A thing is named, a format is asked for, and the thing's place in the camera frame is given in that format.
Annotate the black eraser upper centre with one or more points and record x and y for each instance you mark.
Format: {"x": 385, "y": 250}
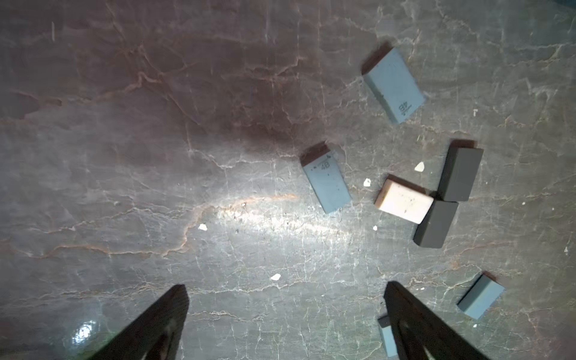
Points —
{"x": 462, "y": 164}

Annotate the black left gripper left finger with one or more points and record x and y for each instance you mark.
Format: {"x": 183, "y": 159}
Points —
{"x": 155, "y": 334}

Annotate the black eraser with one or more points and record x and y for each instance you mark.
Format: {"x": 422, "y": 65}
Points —
{"x": 462, "y": 164}
{"x": 433, "y": 230}

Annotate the blue eraser tilted top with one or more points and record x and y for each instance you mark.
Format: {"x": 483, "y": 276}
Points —
{"x": 388, "y": 77}

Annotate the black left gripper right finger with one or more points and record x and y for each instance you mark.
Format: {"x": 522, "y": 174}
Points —
{"x": 419, "y": 333}

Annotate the blue eraser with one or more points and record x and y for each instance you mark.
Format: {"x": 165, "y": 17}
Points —
{"x": 388, "y": 341}
{"x": 480, "y": 296}
{"x": 323, "y": 173}
{"x": 388, "y": 77}

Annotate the black eraser lower centre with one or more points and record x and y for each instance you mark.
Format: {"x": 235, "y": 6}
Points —
{"x": 433, "y": 230}

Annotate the white eraser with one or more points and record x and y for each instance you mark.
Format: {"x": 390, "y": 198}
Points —
{"x": 403, "y": 200}

